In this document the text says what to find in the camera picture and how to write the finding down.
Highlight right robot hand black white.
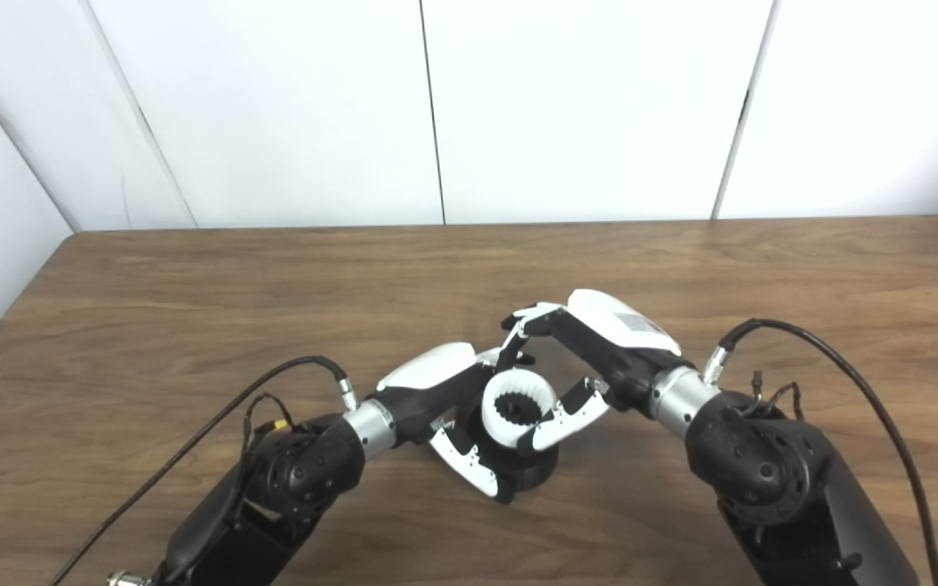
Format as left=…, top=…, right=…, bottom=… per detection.
left=497, top=289, right=722, bottom=457

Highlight white plastic ring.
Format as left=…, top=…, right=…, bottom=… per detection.
left=481, top=368, right=558, bottom=448

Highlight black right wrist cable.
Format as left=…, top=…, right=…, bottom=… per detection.
left=701, top=318, right=938, bottom=586

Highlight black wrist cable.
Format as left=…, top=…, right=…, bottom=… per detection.
left=47, top=355, right=358, bottom=586
left=701, top=318, right=938, bottom=586

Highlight thin left arm wires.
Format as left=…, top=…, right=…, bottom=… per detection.
left=243, top=393, right=295, bottom=457

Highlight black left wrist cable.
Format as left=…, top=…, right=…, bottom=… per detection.
left=47, top=355, right=358, bottom=586

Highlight thin arm wires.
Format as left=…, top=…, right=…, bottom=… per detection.
left=243, top=393, right=295, bottom=457
left=742, top=370, right=804, bottom=420

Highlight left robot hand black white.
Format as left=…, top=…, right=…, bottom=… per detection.
left=341, top=342, right=515, bottom=504

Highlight thin right arm wires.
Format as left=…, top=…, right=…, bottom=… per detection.
left=742, top=370, right=804, bottom=420

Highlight round black plastic part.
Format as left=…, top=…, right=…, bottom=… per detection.
left=461, top=389, right=561, bottom=492

